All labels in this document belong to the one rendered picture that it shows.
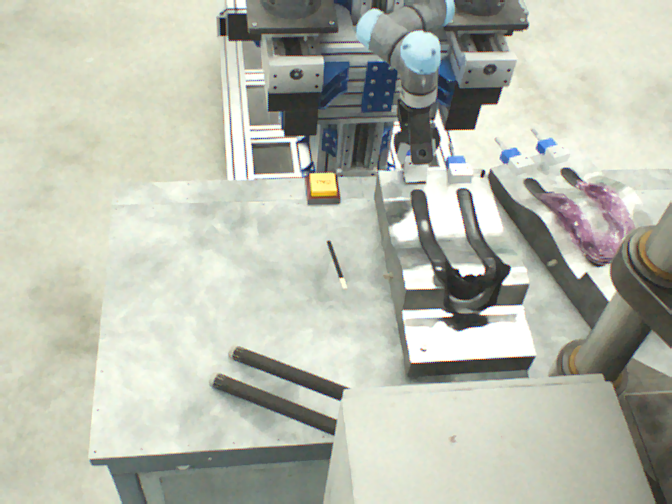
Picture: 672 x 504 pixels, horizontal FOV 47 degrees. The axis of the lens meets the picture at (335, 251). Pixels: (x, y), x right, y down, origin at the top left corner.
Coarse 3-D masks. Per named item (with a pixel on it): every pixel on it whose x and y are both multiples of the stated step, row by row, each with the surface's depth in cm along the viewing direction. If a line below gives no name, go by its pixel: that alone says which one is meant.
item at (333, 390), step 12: (240, 348) 158; (240, 360) 157; (252, 360) 156; (264, 360) 155; (276, 372) 153; (288, 372) 152; (300, 372) 151; (300, 384) 151; (312, 384) 150; (324, 384) 149; (336, 384) 149; (336, 396) 147
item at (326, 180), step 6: (312, 174) 189; (318, 174) 189; (324, 174) 189; (330, 174) 189; (312, 180) 187; (318, 180) 188; (324, 180) 188; (330, 180) 188; (312, 186) 186; (318, 186) 186; (324, 186) 187; (330, 186) 187; (312, 192) 186; (318, 192) 186; (324, 192) 186; (330, 192) 186
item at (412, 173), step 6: (408, 150) 181; (408, 156) 179; (408, 162) 178; (408, 168) 177; (414, 168) 177; (420, 168) 177; (426, 168) 177; (408, 174) 179; (414, 174) 179; (420, 174) 179; (426, 174) 180; (408, 180) 181; (414, 180) 181; (420, 180) 181
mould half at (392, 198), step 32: (384, 192) 180; (448, 192) 181; (480, 192) 182; (384, 224) 178; (448, 224) 176; (480, 224) 176; (384, 256) 179; (416, 256) 165; (448, 256) 165; (512, 256) 166; (416, 288) 158; (512, 288) 161; (416, 320) 162; (448, 320) 162; (480, 320) 163; (512, 320) 164; (416, 352) 157; (448, 352) 157; (480, 352) 158; (512, 352) 159
